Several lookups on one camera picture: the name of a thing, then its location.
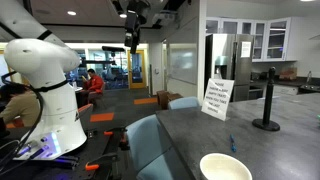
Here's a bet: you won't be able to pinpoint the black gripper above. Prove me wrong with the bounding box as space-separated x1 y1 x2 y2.
124 11 141 55

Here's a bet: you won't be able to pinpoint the blue pen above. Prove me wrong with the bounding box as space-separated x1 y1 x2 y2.
229 133 238 154

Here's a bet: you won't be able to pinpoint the white bowl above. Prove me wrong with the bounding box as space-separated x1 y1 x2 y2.
199 152 253 180

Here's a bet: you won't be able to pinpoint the yellow framed door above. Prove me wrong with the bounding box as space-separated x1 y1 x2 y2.
126 49 148 90

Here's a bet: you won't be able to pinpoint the person in red jacket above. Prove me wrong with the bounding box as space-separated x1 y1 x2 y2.
81 68 105 104

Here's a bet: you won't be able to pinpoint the brown wooden stool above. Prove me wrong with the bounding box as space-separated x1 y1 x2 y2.
156 89 184 110

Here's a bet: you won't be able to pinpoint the small light blue chair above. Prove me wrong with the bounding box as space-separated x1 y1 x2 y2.
167 96 201 111

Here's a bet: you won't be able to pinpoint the orange office chair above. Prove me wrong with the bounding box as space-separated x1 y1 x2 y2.
77 103 94 132

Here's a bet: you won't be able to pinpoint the stainless steel refrigerator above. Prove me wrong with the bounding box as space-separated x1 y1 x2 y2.
204 33 254 103

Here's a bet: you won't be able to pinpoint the white paper sign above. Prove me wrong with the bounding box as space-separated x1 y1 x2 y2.
200 78 235 122

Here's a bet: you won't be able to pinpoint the large light blue chair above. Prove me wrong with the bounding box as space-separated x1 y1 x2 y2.
125 114 193 180

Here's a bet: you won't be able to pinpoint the white note on refrigerator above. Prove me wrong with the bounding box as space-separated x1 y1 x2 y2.
240 41 252 59

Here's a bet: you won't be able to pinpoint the black vertical pole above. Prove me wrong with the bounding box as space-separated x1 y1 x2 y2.
22 0 33 15

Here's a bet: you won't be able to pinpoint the person in beige sweater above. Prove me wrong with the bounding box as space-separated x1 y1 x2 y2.
0 83 41 129

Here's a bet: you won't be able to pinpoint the brown cardboard box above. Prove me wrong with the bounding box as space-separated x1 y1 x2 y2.
279 67 298 81

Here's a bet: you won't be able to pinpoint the kitchen faucet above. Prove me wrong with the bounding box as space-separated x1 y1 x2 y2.
305 70 314 85

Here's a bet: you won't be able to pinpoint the wall whiteboard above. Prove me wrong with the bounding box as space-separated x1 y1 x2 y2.
169 48 198 85

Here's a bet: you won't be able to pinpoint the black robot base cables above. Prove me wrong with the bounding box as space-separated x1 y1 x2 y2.
0 71 45 176

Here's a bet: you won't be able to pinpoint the white glass-door wall cabinets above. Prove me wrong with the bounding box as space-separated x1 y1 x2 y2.
205 17 299 63

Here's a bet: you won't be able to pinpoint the black post stand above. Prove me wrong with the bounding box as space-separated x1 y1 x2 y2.
251 66 281 132

